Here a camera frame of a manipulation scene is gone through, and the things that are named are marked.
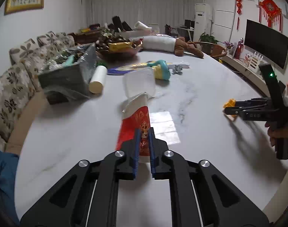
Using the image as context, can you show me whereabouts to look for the white paper roll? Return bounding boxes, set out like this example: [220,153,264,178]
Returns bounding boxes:
[88,65,107,94]

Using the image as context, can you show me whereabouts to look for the red fire extinguisher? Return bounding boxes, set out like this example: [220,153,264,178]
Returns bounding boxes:
[234,38,244,59]

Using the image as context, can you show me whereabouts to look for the white curtains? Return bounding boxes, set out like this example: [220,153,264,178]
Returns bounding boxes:
[86,0,204,33]

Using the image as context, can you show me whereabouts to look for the yellow toy excavator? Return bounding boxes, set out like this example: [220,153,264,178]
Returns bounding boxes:
[223,98,237,119]

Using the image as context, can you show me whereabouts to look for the white storage box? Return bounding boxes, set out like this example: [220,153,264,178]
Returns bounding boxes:
[120,30,152,39]

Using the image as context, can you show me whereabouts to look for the clear plastic container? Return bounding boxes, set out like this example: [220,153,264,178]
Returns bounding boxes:
[123,67,156,98]

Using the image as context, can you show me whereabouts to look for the wooden armchair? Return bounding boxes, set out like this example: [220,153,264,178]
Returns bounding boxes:
[194,42,227,60]

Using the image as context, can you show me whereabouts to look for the teal round toy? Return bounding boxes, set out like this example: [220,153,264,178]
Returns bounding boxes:
[147,59,171,81]

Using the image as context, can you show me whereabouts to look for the green wrapped box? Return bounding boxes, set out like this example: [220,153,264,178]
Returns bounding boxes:
[38,43,97,105]

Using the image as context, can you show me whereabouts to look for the red chinese knot decoration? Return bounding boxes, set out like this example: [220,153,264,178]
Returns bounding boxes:
[258,0,283,32]

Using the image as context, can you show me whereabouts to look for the red hanging lantern string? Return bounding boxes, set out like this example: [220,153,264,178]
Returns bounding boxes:
[235,0,244,31]

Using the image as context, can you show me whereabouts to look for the black flat television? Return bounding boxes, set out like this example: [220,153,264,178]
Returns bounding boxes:
[245,19,288,70]

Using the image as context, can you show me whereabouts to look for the clear plastic jar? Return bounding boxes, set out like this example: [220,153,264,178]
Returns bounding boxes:
[148,23,160,34]

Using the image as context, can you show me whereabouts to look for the blue cloth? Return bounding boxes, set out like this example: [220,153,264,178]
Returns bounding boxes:
[0,151,20,226]

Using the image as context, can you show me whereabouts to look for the white pillow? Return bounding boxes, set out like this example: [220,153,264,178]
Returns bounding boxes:
[142,35,176,53]

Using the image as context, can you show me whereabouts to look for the dark fruit bowl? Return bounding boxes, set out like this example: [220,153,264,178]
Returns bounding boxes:
[96,39,143,61]

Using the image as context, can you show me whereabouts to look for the brown plush toy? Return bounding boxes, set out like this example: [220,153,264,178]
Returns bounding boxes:
[174,37,204,58]

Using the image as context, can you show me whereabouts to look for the potted green plant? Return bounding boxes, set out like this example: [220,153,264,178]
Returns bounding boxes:
[199,32,218,45]

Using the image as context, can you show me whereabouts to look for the floral patterned sofa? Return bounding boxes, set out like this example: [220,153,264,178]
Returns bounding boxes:
[0,31,75,152]

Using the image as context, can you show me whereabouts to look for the crumpled foil ball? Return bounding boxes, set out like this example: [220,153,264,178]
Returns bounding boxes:
[172,65,183,75]

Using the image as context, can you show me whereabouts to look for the white standing air conditioner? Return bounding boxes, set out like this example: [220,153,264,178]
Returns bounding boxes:
[193,3,213,42]

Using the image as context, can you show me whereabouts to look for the red white paper cup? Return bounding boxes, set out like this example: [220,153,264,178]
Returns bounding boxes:
[116,92,151,163]

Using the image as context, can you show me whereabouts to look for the right hand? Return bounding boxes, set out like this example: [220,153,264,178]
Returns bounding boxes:
[265,121,288,147]

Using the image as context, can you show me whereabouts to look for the white tv cabinet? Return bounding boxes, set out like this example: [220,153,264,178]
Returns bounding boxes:
[221,55,270,97]

